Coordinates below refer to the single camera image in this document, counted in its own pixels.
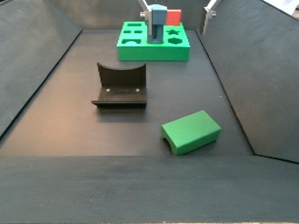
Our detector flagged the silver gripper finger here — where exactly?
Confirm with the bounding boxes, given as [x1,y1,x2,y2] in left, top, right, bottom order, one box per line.
[138,0,150,21]
[201,0,221,35]

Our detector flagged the green arch block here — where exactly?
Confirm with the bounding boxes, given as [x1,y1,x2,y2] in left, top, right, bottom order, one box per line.
[162,110,222,155]

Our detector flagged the green shape sorter board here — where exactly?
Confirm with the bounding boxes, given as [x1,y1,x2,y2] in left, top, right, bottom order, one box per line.
[117,21,191,61]

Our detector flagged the black curved fixture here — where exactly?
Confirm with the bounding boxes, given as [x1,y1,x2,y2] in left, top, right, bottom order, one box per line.
[91,63,147,107]

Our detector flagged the blue pentagon peg block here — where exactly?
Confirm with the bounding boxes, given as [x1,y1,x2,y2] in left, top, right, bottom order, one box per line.
[147,4,167,44]

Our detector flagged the red rounded block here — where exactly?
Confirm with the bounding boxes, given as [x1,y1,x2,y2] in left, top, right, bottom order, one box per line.
[166,10,182,26]

